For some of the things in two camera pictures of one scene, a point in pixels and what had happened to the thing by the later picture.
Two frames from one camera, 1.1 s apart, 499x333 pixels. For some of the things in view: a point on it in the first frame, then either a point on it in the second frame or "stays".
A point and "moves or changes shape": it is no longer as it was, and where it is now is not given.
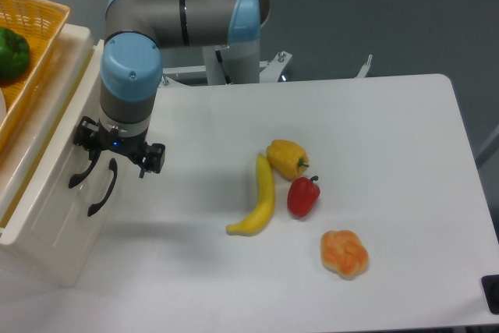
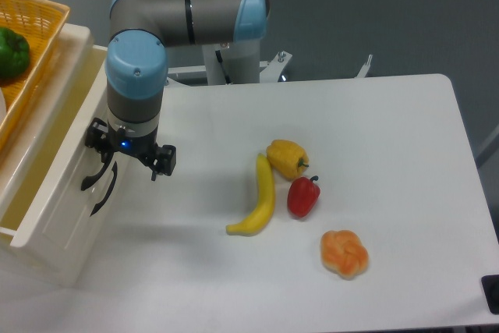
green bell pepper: (15, 53) stays
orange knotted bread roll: (343, 253) stays
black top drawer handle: (76, 177) -> (90, 178)
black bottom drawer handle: (113, 166) stays
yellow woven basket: (40, 22) stays
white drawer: (49, 202) moves or changes shape
